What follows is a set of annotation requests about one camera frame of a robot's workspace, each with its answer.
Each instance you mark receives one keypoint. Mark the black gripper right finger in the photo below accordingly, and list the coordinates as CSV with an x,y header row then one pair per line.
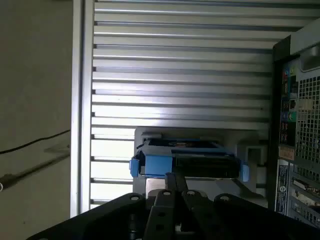
x,y
200,217

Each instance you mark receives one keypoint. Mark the black open PC case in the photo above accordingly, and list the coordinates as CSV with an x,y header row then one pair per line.
x,y
307,125

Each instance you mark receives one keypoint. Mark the hard disk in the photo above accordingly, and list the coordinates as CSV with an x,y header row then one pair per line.
x,y
160,160

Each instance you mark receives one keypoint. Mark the grey parts rack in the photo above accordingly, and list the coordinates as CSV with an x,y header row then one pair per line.
x,y
250,142

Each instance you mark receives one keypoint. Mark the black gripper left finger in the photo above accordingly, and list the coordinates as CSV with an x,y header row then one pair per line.
x,y
160,215

